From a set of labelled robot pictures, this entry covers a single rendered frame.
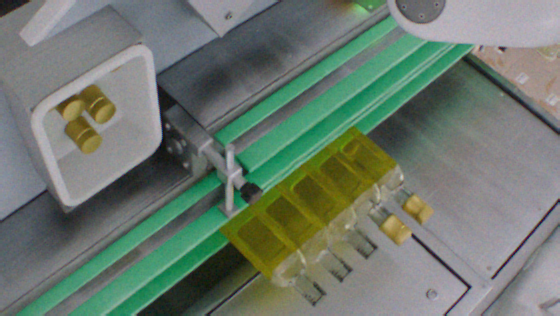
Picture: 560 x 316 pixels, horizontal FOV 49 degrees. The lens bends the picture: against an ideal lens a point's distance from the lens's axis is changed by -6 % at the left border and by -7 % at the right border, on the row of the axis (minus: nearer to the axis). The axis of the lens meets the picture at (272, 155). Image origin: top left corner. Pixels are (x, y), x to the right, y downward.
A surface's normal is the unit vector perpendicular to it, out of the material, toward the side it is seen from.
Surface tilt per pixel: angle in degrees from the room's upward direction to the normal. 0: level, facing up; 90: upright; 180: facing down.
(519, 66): 98
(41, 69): 90
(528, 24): 75
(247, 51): 90
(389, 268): 90
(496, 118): 90
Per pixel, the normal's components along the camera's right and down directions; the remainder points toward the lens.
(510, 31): -0.50, 0.55
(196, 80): 0.07, -0.56
